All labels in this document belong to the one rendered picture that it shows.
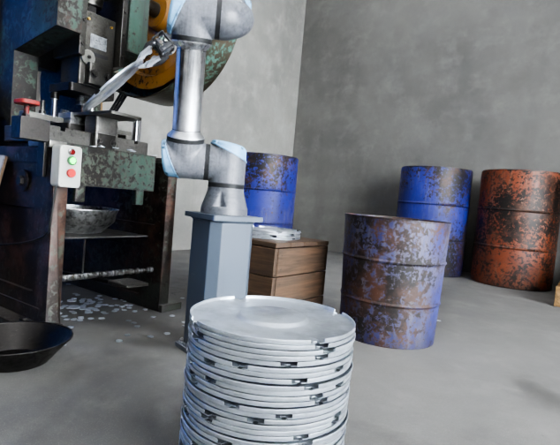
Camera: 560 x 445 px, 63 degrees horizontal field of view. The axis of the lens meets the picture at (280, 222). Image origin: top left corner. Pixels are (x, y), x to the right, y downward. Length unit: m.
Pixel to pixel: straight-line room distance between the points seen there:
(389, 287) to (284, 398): 1.08
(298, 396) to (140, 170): 1.38
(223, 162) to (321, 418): 0.89
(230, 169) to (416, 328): 0.91
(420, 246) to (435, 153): 2.91
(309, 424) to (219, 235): 0.78
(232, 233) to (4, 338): 0.75
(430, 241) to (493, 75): 3.03
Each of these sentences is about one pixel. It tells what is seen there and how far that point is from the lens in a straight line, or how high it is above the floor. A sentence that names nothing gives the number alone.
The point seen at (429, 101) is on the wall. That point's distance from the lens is 4.71.
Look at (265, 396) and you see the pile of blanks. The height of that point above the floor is 0.23.
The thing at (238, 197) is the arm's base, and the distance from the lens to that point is 1.45.
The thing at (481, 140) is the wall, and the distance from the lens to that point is 4.51.
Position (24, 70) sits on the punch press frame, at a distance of 2.18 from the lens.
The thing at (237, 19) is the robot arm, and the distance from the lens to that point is 1.42.
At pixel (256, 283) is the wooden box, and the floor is 0.18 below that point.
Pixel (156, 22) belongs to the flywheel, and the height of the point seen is 1.27.
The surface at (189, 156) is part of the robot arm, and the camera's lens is 1.44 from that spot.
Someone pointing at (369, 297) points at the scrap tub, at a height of 0.18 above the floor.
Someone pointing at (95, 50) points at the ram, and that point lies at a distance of 2.05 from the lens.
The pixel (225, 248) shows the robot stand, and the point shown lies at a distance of 1.41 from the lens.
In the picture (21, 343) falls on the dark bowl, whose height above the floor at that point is 0.01.
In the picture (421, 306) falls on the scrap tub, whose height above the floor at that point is 0.16.
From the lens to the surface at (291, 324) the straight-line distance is 0.78.
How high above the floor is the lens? 0.52
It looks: 3 degrees down
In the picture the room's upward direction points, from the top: 5 degrees clockwise
